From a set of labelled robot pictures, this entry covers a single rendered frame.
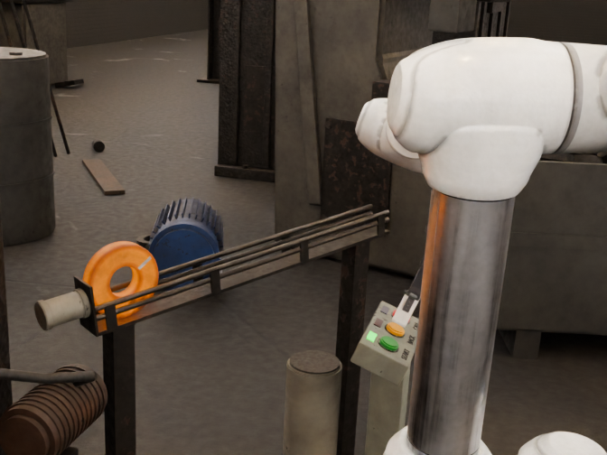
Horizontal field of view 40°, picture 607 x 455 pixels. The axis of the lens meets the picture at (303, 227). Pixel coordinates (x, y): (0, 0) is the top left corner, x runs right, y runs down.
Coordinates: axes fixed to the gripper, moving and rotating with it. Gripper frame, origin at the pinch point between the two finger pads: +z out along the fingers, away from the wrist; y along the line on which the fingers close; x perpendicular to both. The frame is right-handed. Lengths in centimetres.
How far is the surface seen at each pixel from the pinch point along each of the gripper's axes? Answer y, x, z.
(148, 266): 9, -50, 14
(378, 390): -2.4, 2.8, 20.5
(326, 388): 1.1, -7.1, 24.0
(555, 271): -137, 43, 20
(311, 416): 2.5, -7.3, 31.0
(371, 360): 4.6, -1.4, 11.5
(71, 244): -185, -153, 129
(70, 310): 24, -57, 22
